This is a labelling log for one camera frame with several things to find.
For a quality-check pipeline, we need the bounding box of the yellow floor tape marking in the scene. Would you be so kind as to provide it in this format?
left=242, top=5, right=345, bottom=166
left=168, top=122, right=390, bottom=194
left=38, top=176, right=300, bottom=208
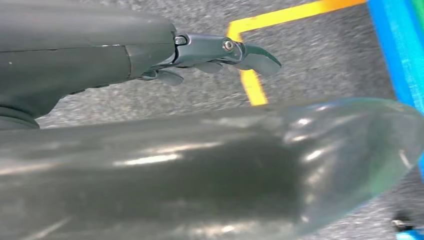
left=226, top=0, right=367, bottom=107

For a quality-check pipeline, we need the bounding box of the blue metal shelf rack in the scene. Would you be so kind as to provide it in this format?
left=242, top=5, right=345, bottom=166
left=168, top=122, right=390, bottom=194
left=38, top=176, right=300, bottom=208
left=367, top=0, right=424, bottom=240

